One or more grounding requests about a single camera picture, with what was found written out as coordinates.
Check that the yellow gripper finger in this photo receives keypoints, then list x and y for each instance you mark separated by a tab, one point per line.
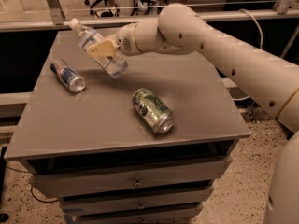
105	48

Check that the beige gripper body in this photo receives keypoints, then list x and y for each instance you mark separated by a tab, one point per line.
125	40

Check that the clear blue-label plastic bottle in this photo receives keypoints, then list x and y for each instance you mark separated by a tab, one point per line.
113	65

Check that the blue silver redbull can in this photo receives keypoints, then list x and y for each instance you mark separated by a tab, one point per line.
70	78

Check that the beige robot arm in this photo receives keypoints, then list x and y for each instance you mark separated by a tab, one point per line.
270	81

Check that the green silver soda can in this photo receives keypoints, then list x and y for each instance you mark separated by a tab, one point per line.
152	110

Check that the black office chair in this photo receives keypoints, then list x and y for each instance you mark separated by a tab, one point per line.
110	9

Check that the grey drawer cabinet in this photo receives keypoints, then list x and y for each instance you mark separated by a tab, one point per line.
96	155

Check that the metal railing frame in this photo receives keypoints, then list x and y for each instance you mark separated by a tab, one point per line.
38	15

